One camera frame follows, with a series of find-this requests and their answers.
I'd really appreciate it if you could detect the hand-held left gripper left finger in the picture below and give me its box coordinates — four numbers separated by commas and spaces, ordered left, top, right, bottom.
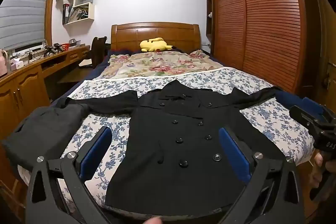
26, 126, 113, 224

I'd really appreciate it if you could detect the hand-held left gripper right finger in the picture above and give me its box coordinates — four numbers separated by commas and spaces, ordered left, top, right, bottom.
218, 127, 306, 224

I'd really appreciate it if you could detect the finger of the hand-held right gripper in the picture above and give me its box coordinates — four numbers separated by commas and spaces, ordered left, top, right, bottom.
301, 97, 326, 117
289, 105, 322, 132

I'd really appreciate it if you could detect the black button coat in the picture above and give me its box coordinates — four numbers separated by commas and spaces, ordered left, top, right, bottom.
56, 80, 289, 216

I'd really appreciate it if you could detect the person's right hand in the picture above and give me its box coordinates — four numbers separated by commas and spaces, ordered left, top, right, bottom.
308, 153, 326, 189

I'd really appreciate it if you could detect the person's left hand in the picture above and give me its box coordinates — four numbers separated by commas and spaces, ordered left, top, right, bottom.
144, 216, 163, 224

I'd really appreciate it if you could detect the blue floral bed sheet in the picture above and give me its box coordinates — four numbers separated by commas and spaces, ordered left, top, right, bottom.
56, 67, 315, 214

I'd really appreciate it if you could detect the dark grey folded garment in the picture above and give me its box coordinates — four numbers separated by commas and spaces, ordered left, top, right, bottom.
1, 103, 90, 177

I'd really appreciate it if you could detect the wooden door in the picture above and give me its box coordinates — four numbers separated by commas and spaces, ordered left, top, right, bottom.
299, 0, 336, 109

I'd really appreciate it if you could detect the wooden slatted wardrobe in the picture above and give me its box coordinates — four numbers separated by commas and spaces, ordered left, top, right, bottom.
205, 0, 307, 94

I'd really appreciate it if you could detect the wooden desk with cabinets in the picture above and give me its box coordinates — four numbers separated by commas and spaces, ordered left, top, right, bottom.
0, 45, 92, 135

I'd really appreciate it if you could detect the dark wooden chair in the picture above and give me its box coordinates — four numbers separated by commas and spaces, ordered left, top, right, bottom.
79, 36, 108, 69

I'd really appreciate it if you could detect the pink floral quilt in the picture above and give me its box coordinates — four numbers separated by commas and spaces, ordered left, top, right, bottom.
93, 50, 226, 80

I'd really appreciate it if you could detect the yellow plush toy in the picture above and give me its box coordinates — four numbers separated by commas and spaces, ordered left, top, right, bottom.
140, 37, 173, 53

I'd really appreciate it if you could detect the pink kettle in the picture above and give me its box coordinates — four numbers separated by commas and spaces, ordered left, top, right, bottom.
0, 49, 8, 77

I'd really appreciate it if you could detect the wooden headboard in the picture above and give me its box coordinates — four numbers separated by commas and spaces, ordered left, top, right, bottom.
111, 22, 202, 52

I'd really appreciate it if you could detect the grey window blind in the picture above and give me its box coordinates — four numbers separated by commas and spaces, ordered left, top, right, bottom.
0, 0, 57, 50

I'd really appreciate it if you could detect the white wall shelf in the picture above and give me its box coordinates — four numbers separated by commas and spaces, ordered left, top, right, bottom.
62, 0, 97, 25

